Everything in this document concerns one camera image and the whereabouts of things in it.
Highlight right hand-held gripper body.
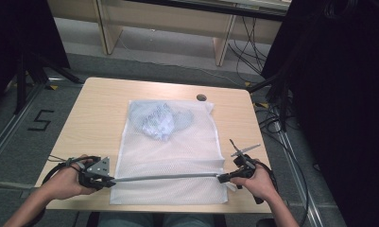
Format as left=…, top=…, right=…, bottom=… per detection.
left=229, top=138, right=262, bottom=180

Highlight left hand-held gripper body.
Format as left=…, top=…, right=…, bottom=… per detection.
left=78, top=156, right=112, bottom=192

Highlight white mesh laundry bag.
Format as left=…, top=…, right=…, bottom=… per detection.
left=109, top=99, right=238, bottom=206

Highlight person's right hand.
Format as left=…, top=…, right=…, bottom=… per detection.
left=230, top=159, right=276, bottom=203

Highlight person's left hand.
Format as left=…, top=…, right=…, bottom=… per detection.
left=40, top=155, right=98, bottom=201

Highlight person's legs in jeans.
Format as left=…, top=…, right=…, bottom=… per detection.
left=96, top=212, right=217, bottom=227

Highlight black metal stand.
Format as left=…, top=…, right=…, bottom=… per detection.
left=247, top=70, right=293, bottom=133
left=12, top=51, right=84, bottom=115

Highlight light blue crumpled garment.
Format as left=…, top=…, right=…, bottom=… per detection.
left=128, top=100, right=195, bottom=142

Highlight black curtain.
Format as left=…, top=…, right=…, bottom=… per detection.
left=0, top=0, right=71, bottom=110
left=260, top=0, right=379, bottom=227

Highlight light wooden desk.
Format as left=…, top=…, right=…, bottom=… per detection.
left=46, top=0, right=293, bottom=68

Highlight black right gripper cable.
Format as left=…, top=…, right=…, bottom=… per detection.
left=254, top=160, right=280, bottom=206

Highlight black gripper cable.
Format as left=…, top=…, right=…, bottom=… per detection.
left=254, top=160, right=280, bottom=206
left=41, top=154, right=102, bottom=186

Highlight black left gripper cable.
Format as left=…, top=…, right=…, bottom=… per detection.
left=41, top=154, right=102, bottom=186

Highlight tangled black floor cables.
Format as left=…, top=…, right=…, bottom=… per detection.
left=253, top=99, right=310, bottom=227

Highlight metal floor rail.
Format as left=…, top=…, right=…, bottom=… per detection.
left=271, top=119, right=324, bottom=227
left=0, top=82, right=48, bottom=173

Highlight bundle of black hanging cables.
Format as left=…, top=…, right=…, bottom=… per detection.
left=227, top=15, right=270, bottom=83

